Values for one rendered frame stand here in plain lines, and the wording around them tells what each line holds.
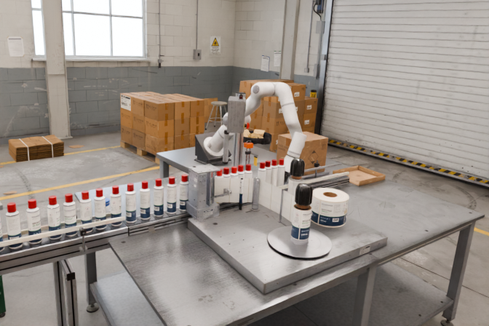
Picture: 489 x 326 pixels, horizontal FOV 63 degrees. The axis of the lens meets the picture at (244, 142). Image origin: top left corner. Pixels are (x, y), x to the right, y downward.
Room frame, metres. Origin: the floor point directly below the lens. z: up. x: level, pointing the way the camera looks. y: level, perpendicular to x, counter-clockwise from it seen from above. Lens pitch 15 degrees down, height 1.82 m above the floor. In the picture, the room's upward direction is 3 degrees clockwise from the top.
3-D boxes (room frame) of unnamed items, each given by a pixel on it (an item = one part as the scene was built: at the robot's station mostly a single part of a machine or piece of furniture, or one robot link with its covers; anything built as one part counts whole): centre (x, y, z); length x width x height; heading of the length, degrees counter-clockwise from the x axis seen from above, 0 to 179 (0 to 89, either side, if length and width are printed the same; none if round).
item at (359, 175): (2.91, -0.89, 0.85); 0.30 x 0.26 x 0.04; 126
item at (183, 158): (3.26, 0.12, 0.81); 0.90 x 0.90 x 0.04; 43
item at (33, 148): (5.63, 3.07, 0.11); 0.65 x 0.54 x 0.22; 130
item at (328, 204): (2.03, -0.48, 0.95); 0.20 x 0.20 x 0.14
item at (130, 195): (1.87, 0.56, 0.98); 0.05 x 0.05 x 0.20
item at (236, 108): (2.34, 0.06, 1.38); 0.17 x 0.10 x 0.19; 1
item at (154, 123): (6.11, 1.32, 0.45); 1.20 x 0.84 x 0.89; 45
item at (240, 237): (1.90, -0.24, 0.86); 0.80 x 0.67 x 0.05; 126
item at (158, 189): (1.96, 0.44, 0.98); 0.05 x 0.05 x 0.20
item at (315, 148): (2.97, -0.45, 0.99); 0.30 x 0.24 x 0.27; 126
